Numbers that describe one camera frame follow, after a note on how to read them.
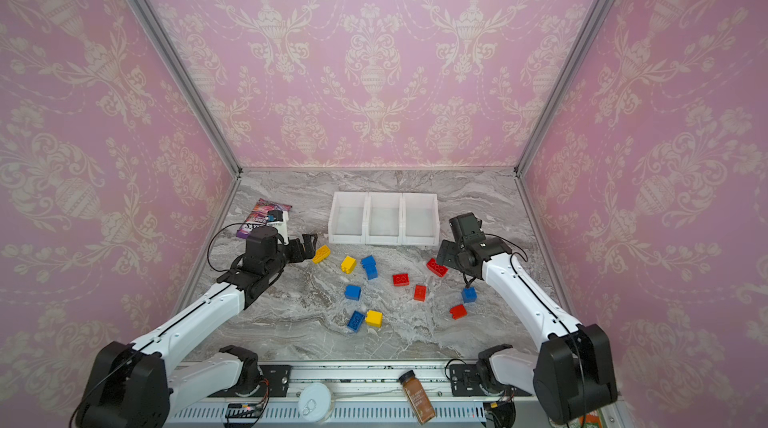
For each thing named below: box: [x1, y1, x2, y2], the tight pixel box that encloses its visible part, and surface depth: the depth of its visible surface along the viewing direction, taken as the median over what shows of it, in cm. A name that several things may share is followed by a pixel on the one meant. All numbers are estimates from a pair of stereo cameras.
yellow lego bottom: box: [365, 310, 383, 328], surface depth 85 cm
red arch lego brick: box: [426, 258, 449, 277], surface depth 94 cm
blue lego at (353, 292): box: [344, 284, 362, 301], surface depth 92 cm
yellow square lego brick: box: [341, 256, 357, 274], surface depth 94 cm
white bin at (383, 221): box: [364, 192, 403, 245], surface depth 105 cm
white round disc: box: [297, 382, 334, 423], surface depth 69 cm
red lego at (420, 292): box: [414, 284, 427, 302], surface depth 89 cm
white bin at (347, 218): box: [328, 192, 369, 244], surface depth 105 cm
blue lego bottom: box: [347, 310, 365, 333], surface depth 84 cm
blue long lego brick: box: [361, 258, 378, 281], surface depth 93 cm
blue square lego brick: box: [361, 255, 377, 271], surface depth 97 cm
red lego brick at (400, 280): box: [392, 273, 410, 287], surface depth 91 cm
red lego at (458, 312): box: [449, 304, 468, 320], surface depth 87 cm
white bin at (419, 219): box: [401, 192, 440, 246], surface depth 105 cm
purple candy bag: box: [236, 198, 292, 239], surface depth 105 cm
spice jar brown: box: [398, 370, 436, 425], surface depth 70 cm
